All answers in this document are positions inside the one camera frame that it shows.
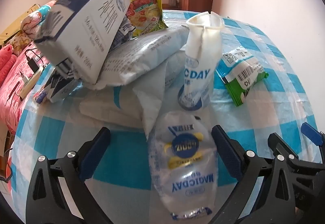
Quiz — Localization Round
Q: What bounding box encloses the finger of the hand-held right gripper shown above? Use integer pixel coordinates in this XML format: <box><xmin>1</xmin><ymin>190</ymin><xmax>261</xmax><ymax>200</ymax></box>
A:
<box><xmin>292</xmin><ymin>123</ymin><xmax>325</xmax><ymax>166</ymax></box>
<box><xmin>268</xmin><ymin>132</ymin><xmax>305</xmax><ymax>167</ymax></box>

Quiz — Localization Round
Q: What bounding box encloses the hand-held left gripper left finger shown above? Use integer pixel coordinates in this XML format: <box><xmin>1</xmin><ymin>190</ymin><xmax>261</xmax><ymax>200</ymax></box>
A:
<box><xmin>25</xmin><ymin>126</ymin><xmax>113</xmax><ymax>224</ymax></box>

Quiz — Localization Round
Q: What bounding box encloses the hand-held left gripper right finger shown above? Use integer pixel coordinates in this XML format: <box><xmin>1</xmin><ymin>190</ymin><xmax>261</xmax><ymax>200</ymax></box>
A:
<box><xmin>211</xmin><ymin>125</ymin><xmax>297</xmax><ymax>224</ymax></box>

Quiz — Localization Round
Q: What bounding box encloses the clear plastic pouch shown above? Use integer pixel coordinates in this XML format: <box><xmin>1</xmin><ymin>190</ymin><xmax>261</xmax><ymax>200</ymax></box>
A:
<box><xmin>147</xmin><ymin>110</ymin><xmax>219</xmax><ymax>222</ymax></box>

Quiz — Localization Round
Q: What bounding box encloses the blue white small carton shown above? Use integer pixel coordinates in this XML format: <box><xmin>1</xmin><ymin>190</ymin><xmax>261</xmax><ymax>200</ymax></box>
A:
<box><xmin>47</xmin><ymin>73</ymin><xmax>80</xmax><ymax>103</ymax></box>

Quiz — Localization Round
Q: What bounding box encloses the silver foil bag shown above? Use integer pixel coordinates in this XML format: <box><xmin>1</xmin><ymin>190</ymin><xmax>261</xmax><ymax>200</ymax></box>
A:
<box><xmin>95</xmin><ymin>26</ymin><xmax>190</xmax><ymax>90</ymax></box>

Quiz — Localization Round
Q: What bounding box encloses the yellow green snack bag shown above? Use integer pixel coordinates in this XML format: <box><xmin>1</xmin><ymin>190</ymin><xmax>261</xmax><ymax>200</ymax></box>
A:
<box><xmin>126</xmin><ymin>0</ymin><xmax>169</xmax><ymax>39</ymax></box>

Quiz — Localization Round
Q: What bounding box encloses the white plastic bag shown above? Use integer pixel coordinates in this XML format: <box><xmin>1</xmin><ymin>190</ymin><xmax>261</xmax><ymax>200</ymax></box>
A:
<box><xmin>79</xmin><ymin>84</ymin><xmax>143</xmax><ymax>124</ymax></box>

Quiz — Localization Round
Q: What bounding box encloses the green wet wipes packet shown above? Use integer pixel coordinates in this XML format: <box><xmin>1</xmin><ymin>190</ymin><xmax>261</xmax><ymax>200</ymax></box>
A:
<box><xmin>215</xmin><ymin>46</ymin><xmax>270</xmax><ymax>108</ymax></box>

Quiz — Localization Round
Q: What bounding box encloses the pale blue plastic bag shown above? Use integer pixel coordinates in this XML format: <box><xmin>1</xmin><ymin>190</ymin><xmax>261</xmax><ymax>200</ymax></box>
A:
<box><xmin>132</xmin><ymin>50</ymin><xmax>187</xmax><ymax>142</ymax></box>

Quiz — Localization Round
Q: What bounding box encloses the white standing pouch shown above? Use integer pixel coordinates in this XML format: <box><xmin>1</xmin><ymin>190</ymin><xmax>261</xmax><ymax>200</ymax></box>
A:
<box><xmin>178</xmin><ymin>11</ymin><xmax>225</xmax><ymax>112</ymax></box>

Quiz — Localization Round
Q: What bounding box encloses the white power strip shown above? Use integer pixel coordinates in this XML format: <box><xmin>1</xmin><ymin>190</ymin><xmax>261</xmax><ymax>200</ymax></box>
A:
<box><xmin>20</xmin><ymin>67</ymin><xmax>45</xmax><ymax>96</ymax></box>

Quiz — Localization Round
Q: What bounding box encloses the pink bed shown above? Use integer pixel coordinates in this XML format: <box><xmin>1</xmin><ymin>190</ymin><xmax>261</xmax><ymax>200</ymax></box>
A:
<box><xmin>0</xmin><ymin>44</ymin><xmax>51</xmax><ymax>143</ymax></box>

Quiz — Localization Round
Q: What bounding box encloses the white blue carton box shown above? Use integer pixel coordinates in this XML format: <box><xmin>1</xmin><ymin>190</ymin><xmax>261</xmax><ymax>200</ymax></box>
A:
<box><xmin>34</xmin><ymin>0</ymin><xmax>132</xmax><ymax>85</ymax></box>

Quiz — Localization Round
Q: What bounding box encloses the dark blue printed packet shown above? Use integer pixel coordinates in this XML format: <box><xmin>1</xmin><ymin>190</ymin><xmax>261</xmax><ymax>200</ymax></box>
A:
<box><xmin>110</xmin><ymin>17</ymin><xmax>136</xmax><ymax>49</ymax></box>

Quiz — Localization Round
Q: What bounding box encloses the yellow floral pillow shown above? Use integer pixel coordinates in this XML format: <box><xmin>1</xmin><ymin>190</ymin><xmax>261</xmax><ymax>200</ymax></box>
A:
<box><xmin>5</xmin><ymin>31</ymin><xmax>33</xmax><ymax>55</ymax></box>

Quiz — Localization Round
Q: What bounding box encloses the floral rolled quilt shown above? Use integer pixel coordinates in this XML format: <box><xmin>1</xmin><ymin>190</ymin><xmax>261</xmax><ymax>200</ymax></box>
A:
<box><xmin>20</xmin><ymin>0</ymin><xmax>57</xmax><ymax>39</ymax></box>

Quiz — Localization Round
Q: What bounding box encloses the black charger with cable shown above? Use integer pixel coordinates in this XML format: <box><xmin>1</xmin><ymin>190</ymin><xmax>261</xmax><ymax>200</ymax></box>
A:
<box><xmin>24</xmin><ymin>48</ymin><xmax>45</xmax><ymax>65</ymax></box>

